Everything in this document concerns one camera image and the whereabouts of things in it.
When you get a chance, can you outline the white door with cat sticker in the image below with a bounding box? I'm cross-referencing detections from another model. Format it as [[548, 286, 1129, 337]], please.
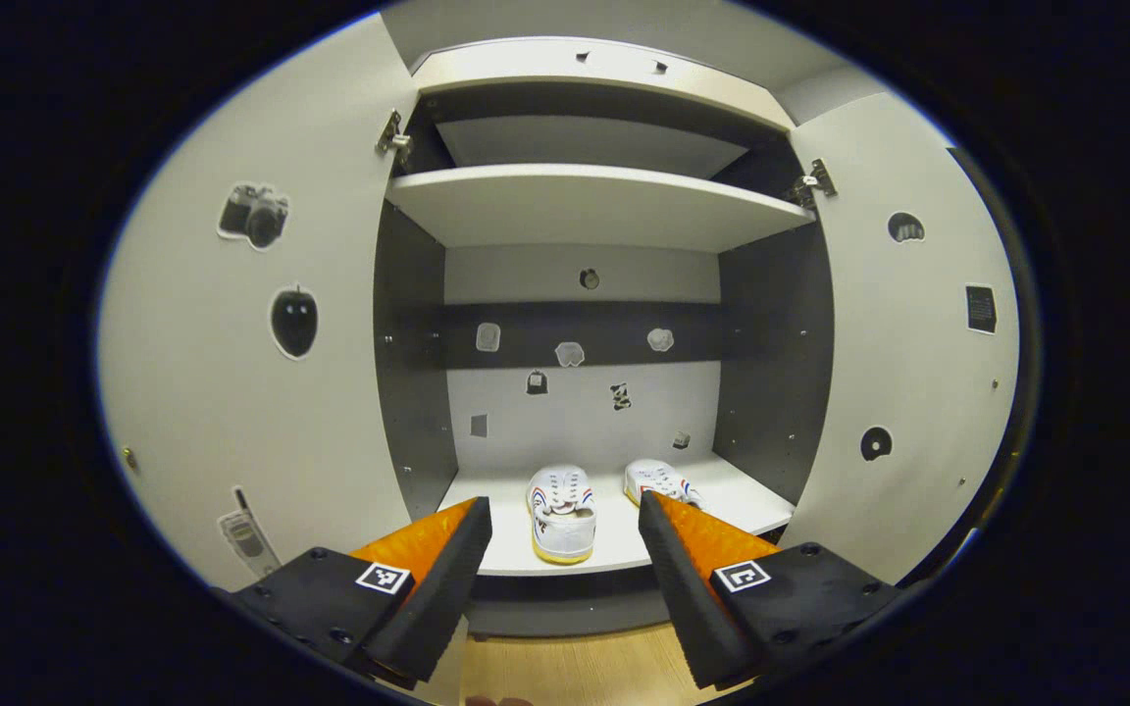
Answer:
[[776, 91, 1020, 586]]

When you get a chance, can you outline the white cabinet drawer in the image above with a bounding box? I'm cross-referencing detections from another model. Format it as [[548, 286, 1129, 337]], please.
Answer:
[[411, 37, 796, 133]]

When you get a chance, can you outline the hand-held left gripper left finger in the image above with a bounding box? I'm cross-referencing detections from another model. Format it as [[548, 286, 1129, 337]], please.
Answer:
[[217, 495, 493, 690]]

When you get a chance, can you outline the white and grey shoe cabinet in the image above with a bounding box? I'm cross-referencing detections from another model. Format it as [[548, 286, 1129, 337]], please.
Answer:
[[374, 37, 836, 638]]

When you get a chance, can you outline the white door with phone sticker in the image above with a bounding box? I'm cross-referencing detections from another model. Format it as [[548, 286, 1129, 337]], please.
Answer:
[[97, 12, 419, 594]]

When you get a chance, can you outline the white canvas shoe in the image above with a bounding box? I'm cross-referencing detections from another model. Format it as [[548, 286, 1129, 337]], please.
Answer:
[[623, 459, 708, 513], [527, 465, 597, 566]]

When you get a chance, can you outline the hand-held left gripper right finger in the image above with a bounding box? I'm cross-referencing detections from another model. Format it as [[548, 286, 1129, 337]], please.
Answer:
[[638, 490, 909, 689]]

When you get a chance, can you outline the white cabinet shelf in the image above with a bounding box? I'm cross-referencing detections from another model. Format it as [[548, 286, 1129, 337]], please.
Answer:
[[385, 164, 814, 254]]

